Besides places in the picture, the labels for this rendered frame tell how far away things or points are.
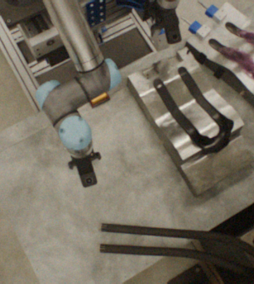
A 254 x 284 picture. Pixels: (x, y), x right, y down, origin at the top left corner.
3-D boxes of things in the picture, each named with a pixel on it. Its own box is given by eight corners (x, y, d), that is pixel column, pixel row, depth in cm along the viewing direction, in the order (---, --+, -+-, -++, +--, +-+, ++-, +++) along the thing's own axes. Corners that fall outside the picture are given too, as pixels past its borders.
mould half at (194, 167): (127, 85, 146) (128, 70, 133) (182, 57, 150) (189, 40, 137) (194, 196, 135) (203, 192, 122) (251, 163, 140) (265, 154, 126)
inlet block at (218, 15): (192, 8, 153) (195, 0, 148) (200, 0, 154) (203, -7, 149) (216, 27, 151) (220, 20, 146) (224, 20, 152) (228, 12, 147)
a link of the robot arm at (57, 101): (71, 80, 101) (92, 111, 99) (35, 100, 100) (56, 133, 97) (68, 67, 94) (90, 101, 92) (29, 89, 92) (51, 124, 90)
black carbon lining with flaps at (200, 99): (149, 84, 139) (152, 73, 129) (185, 66, 141) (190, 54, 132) (199, 163, 132) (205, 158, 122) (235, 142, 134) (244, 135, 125)
